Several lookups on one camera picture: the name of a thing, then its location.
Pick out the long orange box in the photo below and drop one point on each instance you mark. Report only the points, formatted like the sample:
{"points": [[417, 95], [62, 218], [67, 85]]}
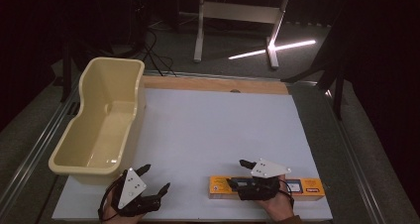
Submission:
{"points": [[219, 186]]}

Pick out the white metal table frame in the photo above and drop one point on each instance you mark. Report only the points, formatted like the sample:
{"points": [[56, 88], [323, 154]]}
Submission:
{"points": [[241, 12]]}

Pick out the person's left hand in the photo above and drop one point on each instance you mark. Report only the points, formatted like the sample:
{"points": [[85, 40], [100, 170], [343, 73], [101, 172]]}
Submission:
{"points": [[119, 219]]}

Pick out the black stand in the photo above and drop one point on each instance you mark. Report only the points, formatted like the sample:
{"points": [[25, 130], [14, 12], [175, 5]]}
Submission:
{"points": [[66, 72], [338, 85]]}

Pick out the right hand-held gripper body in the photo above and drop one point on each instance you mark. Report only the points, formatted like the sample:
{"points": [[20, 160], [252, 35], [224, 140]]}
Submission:
{"points": [[268, 168]]}

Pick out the person's right hand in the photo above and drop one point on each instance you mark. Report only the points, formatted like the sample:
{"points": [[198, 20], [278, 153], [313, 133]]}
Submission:
{"points": [[279, 207]]}

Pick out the metal rail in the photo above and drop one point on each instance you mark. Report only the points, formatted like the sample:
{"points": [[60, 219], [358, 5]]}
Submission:
{"points": [[36, 151], [353, 164]]}

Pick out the cream plastic tub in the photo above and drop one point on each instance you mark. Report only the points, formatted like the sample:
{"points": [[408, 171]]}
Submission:
{"points": [[105, 125]]}

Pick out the white table mat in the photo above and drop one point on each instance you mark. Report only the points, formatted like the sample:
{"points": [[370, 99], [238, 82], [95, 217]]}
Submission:
{"points": [[214, 131]]}

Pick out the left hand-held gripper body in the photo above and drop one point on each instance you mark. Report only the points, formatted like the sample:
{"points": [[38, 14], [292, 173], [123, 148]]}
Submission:
{"points": [[132, 187]]}

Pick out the wooden board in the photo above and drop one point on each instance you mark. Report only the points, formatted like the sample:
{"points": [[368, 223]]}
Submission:
{"points": [[211, 84]]}

